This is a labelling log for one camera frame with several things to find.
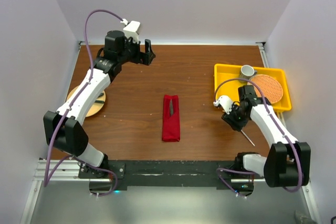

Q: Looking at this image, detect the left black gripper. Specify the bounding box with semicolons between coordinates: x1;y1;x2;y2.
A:
118;35;155;66

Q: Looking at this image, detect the silver fork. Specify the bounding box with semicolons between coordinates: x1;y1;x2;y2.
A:
241;130;255;147

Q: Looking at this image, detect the silver knife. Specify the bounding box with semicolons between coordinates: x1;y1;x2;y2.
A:
169;99;174;116

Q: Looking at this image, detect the red cloth napkin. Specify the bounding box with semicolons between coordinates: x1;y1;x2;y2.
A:
162;94;181;142

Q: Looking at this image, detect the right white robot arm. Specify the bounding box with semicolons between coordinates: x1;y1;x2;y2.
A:
213;85;311;191

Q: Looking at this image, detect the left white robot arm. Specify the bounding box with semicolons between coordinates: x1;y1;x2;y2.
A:
43;30;155;178

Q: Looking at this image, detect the orange woven coaster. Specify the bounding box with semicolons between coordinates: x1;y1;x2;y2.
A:
250;74;284;104

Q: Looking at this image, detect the white cup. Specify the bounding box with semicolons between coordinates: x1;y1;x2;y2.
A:
239;65;257;80

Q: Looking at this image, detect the yellow plastic tray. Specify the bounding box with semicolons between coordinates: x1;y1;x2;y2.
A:
214;63;292;113

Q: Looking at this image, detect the round wooden plate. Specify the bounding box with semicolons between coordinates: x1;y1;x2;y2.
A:
67;87;107;118

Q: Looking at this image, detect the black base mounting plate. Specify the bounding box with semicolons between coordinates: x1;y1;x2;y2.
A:
78;159;265;196

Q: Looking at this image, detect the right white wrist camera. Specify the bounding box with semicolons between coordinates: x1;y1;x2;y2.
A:
213;95;234;114

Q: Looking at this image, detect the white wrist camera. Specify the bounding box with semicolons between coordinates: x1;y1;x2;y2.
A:
120;19;141;43
213;95;234;114

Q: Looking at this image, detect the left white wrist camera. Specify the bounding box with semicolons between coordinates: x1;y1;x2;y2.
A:
120;19;141;43

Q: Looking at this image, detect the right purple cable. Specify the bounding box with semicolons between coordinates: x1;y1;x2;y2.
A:
214;78;307;198

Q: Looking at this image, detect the purple cable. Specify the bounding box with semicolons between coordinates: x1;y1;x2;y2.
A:
214;78;307;198
43;9;127;197

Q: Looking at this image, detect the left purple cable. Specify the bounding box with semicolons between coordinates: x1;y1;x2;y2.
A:
43;9;127;197

